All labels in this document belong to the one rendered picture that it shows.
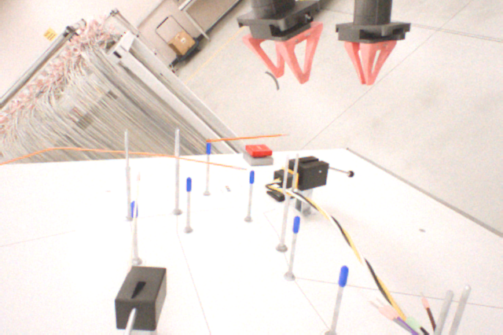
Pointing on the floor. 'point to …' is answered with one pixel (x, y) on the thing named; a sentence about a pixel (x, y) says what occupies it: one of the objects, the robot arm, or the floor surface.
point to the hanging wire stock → (109, 107)
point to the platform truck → (190, 36)
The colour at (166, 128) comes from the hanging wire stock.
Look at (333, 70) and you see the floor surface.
